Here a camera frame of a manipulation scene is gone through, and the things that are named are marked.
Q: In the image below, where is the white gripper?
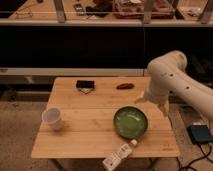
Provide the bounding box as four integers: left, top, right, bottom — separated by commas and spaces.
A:
135, 83, 169, 117

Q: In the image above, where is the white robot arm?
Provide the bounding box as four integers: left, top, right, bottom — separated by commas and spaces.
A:
135, 50, 213, 123

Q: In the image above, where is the green bowl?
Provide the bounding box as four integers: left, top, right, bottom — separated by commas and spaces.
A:
113, 106, 148, 139

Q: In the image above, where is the brown oblong object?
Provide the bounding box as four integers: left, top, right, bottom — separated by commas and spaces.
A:
116, 83, 134, 90

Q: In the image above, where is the white tube bottle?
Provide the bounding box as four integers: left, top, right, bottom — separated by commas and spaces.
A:
102, 139, 138, 171

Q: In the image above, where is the black rectangular device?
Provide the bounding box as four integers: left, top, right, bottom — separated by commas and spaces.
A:
76, 80, 95, 88

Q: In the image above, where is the wooden table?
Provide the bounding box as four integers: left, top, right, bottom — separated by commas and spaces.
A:
31, 77, 180, 159

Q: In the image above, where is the white plastic cup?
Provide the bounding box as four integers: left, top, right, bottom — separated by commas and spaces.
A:
42, 108, 63, 131

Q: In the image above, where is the black object on shelf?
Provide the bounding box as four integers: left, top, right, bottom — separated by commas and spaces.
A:
86, 3, 112, 17

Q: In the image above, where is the small grey device on shelf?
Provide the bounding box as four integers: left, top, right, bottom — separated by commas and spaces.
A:
73, 3, 85, 16

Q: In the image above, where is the black floor cable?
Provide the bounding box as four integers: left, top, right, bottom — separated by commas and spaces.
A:
175, 142, 213, 171

